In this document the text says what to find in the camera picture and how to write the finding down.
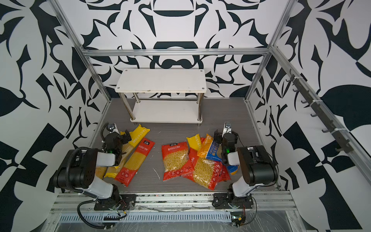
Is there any orange blue pasta bag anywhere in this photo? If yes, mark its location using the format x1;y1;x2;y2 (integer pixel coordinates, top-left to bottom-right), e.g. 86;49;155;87
197;134;239;175

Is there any red spaghetti package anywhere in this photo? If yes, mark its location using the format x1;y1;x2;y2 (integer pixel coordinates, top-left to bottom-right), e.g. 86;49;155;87
115;138;155;187

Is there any red fusilli bag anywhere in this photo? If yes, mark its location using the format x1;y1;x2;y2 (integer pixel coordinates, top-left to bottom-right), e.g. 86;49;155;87
161;142;194;181
183;148;231;190

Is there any yellow pastatime spaghetti package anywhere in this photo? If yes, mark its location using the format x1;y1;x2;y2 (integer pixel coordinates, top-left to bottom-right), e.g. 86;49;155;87
120;124;150;149

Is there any orange blue spaghetti package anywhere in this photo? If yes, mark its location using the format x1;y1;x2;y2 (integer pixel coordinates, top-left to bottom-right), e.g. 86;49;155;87
95;167;107;179

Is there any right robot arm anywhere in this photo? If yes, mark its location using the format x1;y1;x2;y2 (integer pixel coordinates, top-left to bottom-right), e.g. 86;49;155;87
214;130;279;203

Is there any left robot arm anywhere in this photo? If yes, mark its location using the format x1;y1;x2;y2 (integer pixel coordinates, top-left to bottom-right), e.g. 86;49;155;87
53;130;131;204

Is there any small yellow pasta package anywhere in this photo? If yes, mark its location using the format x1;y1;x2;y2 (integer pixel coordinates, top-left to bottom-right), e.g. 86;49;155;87
186;134;202;151

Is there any white two-tier shelf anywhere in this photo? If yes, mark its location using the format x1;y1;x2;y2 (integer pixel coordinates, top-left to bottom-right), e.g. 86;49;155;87
115;69;207;125

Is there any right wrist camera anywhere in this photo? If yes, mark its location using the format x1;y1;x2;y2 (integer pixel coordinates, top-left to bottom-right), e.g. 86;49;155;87
222;122;232;136

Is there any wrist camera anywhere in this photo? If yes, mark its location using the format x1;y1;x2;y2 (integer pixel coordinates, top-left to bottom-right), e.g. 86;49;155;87
106;123;120;134
222;122;232;136

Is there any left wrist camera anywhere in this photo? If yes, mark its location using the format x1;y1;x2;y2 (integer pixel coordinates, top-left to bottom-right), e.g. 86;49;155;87
106;123;120;134

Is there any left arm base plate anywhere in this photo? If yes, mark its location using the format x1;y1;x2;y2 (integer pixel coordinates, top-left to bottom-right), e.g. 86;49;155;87
94;194;137;211

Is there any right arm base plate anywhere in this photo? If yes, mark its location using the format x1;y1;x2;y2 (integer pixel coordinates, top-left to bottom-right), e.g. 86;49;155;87
212;193;254;209

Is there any aluminium front rail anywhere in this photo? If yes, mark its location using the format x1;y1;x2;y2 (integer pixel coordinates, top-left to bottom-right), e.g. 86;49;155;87
51;190;298;214

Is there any white cable duct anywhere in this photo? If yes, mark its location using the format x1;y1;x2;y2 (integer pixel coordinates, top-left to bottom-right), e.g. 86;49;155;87
59;212;231;223

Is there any aluminium cage frame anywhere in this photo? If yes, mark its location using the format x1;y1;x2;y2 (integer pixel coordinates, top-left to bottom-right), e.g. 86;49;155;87
49;1;371;182

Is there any wall hook rail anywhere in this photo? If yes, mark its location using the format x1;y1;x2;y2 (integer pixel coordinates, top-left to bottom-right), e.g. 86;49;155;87
286;69;354;154

